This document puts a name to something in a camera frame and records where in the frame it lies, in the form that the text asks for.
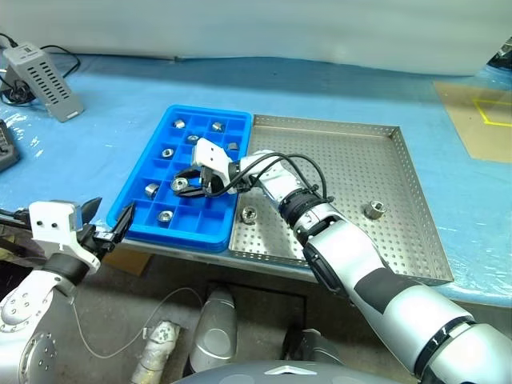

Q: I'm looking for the grey rounded robot leg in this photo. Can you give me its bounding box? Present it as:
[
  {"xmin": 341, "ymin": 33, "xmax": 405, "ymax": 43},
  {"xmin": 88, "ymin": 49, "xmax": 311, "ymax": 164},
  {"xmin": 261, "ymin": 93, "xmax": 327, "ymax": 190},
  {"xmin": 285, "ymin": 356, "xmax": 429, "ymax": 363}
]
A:
[{"xmin": 187, "ymin": 287, "xmax": 239, "ymax": 375}]

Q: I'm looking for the grey vented metal box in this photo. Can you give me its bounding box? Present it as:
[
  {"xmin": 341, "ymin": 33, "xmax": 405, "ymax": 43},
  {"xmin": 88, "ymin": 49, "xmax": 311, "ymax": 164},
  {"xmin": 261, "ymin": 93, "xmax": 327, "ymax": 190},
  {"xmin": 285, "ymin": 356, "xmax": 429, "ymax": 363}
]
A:
[{"xmin": 2, "ymin": 41, "xmax": 85, "ymax": 123}]

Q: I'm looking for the black coiled cable bundle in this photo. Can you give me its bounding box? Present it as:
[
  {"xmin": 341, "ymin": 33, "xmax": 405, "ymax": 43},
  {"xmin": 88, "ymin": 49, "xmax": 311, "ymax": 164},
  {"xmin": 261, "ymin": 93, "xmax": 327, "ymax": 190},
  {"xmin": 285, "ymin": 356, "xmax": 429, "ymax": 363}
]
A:
[{"xmin": 0, "ymin": 78, "xmax": 37, "ymax": 107}]

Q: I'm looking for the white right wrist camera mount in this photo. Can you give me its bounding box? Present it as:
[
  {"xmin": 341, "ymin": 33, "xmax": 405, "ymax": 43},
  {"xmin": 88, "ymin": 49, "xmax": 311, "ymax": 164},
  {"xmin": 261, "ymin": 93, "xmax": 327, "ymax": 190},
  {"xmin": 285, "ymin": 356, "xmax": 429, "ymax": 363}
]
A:
[{"xmin": 191, "ymin": 138, "xmax": 233, "ymax": 185}]

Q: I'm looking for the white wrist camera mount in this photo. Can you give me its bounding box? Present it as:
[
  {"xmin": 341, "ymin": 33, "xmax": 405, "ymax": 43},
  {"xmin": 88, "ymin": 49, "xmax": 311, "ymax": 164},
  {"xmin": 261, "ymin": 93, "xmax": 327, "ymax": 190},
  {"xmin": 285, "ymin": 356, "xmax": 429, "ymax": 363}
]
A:
[
  {"xmin": 191, "ymin": 138, "xmax": 233, "ymax": 185},
  {"xmin": 28, "ymin": 199, "xmax": 101, "ymax": 275}
]

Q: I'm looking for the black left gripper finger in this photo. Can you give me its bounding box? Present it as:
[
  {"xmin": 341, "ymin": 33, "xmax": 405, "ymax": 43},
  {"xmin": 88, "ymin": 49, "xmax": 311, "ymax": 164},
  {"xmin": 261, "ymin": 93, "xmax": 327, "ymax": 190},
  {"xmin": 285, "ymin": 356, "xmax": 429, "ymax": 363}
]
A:
[
  {"xmin": 106, "ymin": 202, "xmax": 136, "ymax": 245},
  {"xmin": 81, "ymin": 196, "xmax": 101, "ymax": 225}
]

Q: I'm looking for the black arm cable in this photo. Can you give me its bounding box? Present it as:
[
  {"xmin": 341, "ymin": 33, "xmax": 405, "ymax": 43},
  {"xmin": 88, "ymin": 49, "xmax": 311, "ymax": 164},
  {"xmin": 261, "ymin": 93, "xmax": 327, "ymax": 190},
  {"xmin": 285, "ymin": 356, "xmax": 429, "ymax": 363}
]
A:
[
  {"xmin": 206, "ymin": 153, "xmax": 336, "ymax": 205},
  {"xmin": 0, "ymin": 207, "xmax": 33, "ymax": 231}
]

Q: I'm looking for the brown cardboard sheet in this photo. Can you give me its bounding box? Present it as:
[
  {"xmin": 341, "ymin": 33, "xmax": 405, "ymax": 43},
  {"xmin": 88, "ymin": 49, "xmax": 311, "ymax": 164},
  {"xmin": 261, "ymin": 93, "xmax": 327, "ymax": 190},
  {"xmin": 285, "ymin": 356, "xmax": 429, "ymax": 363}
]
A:
[{"xmin": 434, "ymin": 78, "xmax": 512, "ymax": 163}]

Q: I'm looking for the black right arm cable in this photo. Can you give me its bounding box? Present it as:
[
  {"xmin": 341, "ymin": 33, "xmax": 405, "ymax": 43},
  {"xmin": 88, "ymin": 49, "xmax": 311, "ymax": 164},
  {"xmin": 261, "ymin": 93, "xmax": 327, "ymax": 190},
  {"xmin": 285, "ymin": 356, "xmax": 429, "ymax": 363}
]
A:
[{"xmin": 206, "ymin": 153, "xmax": 336, "ymax": 205}]

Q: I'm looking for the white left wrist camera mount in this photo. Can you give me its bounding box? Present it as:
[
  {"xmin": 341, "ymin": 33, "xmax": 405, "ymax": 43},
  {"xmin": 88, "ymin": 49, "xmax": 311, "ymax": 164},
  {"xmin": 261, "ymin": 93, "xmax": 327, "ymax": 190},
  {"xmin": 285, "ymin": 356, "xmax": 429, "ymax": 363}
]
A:
[{"xmin": 28, "ymin": 199, "xmax": 101, "ymax": 275}]

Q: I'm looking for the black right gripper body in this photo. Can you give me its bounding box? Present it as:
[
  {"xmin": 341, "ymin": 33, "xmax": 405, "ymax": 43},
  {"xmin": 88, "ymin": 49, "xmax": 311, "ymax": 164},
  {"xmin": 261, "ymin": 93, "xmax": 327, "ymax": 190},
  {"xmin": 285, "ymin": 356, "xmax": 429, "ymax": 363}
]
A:
[{"xmin": 201, "ymin": 167, "xmax": 229, "ymax": 196}]

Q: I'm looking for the blue compartment plastic tray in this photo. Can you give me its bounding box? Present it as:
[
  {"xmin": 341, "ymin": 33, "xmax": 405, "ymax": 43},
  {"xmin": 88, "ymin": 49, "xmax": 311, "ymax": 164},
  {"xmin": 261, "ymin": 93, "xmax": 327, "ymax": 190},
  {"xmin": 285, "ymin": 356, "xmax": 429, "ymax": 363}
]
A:
[{"xmin": 106, "ymin": 104, "xmax": 254, "ymax": 253}]

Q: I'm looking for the perforated steel tray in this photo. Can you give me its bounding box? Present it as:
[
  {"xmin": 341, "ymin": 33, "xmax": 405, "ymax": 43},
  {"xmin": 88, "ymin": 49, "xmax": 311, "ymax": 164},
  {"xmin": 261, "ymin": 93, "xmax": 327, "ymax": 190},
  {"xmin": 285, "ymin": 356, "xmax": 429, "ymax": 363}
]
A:
[{"xmin": 227, "ymin": 114, "xmax": 455, "ymax": 287}]

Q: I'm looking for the brown cardboard piece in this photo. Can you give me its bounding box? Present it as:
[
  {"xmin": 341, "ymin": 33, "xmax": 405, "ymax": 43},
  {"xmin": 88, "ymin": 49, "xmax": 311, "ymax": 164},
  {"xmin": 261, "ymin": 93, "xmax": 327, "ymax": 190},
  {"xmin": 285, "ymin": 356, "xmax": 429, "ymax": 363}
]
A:
[{"xmin": 102, "ymin": 251, "xmax": 155, "ymax": 277}]

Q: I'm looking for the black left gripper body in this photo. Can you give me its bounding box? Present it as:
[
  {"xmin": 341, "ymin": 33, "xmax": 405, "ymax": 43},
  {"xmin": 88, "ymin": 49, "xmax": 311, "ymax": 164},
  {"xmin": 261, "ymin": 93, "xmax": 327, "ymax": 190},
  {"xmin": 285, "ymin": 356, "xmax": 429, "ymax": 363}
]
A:
[{"xmin": 78, "ymin": 224, "xmax": 117, "ymax": 257}]

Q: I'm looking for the black device with label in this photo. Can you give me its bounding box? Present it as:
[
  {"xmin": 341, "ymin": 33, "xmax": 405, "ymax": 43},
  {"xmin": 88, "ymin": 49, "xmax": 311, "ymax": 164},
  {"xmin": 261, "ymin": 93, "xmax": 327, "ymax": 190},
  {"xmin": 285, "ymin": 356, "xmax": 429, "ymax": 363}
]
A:
[{"xmin": 486, "ymin": 38, "xmax": 512, "ymax": 69}]

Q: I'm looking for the thin white floor cable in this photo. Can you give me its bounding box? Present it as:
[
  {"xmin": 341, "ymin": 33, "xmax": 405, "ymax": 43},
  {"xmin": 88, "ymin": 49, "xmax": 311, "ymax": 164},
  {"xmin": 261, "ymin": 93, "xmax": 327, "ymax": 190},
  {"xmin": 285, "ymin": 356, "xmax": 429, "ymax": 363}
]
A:
[{"xmin": 70, "ymin": 287, "xmax": 205, "ymax": 359}]

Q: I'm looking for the black cable loop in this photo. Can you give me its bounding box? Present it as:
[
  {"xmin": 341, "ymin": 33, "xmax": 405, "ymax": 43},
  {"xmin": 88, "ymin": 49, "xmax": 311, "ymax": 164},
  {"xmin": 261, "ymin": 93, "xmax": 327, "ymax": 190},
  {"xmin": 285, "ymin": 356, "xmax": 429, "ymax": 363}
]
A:
[{"xmin": 39, "ymin": 44, "xmax": 81, "ymax": 81}]

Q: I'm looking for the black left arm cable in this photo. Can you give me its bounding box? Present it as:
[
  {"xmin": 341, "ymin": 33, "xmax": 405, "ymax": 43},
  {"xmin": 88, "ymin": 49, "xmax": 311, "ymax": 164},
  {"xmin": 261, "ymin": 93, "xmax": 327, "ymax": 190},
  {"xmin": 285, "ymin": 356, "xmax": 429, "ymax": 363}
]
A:
[{"xmin": 0, "ymin": 207, "xmax": 33, "ymax": 231}]

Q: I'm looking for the black ribbed device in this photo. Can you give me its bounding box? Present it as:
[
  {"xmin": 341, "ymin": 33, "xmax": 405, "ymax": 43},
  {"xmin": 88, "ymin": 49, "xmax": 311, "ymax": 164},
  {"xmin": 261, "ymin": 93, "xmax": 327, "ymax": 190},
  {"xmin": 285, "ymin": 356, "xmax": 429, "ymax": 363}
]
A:
[{"xmin": 0, "ymin": 119, "xmax": 21, "ymax": 173}]

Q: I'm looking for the dark rounded robot leg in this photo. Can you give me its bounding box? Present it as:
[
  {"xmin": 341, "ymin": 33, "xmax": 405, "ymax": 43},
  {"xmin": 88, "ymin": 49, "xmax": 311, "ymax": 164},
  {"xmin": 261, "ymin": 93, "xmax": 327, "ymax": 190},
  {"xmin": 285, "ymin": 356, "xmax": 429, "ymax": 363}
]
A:
[{"xmin": 279, "ymin": 323, "xmax": 345, "ymax": 367}]

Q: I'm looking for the blue plastic table cover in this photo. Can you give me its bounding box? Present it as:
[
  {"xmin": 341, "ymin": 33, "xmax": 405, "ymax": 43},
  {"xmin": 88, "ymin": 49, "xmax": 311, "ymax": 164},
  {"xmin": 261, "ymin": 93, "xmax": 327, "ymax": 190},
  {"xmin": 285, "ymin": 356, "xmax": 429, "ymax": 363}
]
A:
[{"xmin": 0, "ymin": 51, "xmax": 512, "ymax": 309}]

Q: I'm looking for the dark grey robot torso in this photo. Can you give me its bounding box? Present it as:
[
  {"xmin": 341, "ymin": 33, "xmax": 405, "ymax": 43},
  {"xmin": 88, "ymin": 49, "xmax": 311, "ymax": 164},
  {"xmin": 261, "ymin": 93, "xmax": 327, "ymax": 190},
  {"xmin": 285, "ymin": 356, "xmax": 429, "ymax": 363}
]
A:
[{"xmin": 171, "ymin": 358, "xmax": 417, "ymax": 384}]

